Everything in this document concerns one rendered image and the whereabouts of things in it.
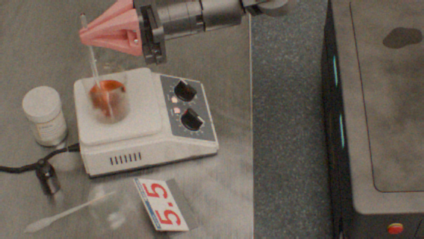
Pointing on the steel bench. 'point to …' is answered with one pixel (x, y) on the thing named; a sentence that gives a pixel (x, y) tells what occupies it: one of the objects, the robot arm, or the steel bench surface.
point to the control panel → (205, 133)
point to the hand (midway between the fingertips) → (86, 35)
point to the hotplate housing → (144, 146)
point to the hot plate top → (148, 106)
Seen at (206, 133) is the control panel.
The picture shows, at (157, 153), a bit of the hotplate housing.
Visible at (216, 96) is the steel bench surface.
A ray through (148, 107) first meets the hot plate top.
